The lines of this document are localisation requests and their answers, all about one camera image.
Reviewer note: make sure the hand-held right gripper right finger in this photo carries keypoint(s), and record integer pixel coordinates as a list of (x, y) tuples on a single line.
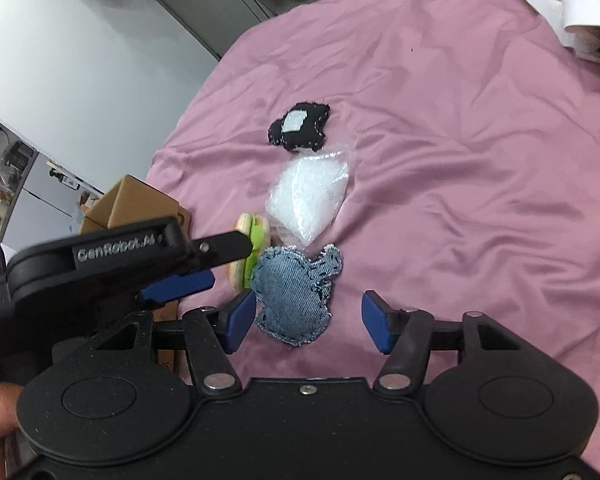
[(377, 322)]

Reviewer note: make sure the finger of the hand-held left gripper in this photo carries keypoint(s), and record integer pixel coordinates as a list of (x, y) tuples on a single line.
[(180, 285), (225, 250)]

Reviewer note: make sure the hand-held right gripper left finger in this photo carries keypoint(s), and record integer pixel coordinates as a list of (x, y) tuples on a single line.
[(240, 320)]

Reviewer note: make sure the burger plush toy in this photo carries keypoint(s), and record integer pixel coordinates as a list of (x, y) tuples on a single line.
[(261, 227)]

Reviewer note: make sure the denim plush toy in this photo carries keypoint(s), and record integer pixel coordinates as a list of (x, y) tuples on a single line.
[(290, 295)]

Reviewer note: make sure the brown cardboard box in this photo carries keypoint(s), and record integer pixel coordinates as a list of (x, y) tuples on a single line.
[(130, 202)]

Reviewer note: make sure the clear bag of white stuffing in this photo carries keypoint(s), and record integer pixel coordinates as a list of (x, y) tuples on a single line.
[(305, 195)]

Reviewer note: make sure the black plush toy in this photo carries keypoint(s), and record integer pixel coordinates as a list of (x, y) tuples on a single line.
[(307, 137)]

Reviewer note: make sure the white storage rack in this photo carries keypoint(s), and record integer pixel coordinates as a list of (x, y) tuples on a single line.
[(10, 160)]

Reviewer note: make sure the pink bed sheet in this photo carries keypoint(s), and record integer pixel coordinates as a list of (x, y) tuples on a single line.
[(455, 160)]

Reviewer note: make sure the white crumpled shirt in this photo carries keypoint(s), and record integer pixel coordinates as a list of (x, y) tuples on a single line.
[(580, 0)]

